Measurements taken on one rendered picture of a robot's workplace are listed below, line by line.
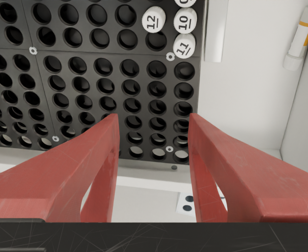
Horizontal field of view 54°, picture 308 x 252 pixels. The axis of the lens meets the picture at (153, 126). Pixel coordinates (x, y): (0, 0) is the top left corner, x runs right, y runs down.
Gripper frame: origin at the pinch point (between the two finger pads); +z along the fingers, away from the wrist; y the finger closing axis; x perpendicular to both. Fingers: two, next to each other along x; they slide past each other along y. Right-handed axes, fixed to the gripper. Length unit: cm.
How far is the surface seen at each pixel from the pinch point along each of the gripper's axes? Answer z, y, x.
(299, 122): 9.9, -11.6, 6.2
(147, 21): 7.2, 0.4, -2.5
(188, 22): 6.8, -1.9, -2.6
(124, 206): 22.6, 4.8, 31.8
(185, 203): 17.4, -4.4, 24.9
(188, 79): 7.9, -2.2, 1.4
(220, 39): 12.7, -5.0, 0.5
